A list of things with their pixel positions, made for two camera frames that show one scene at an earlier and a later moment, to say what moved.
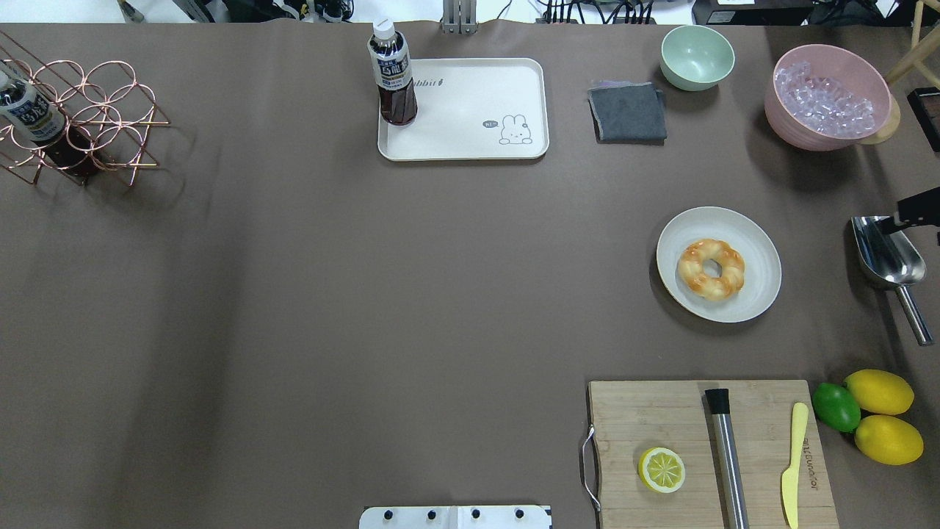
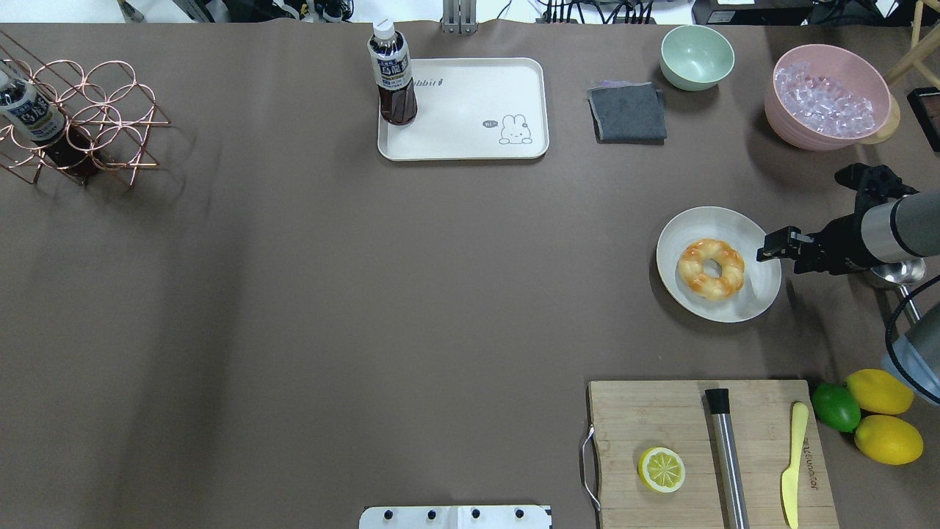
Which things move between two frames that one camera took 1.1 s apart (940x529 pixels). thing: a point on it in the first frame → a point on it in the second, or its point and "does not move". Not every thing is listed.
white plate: (719, 263) does not move
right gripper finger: (920, 210) → (837, 249)
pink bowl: (824, 98) does not move
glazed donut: (692, 273) does not move
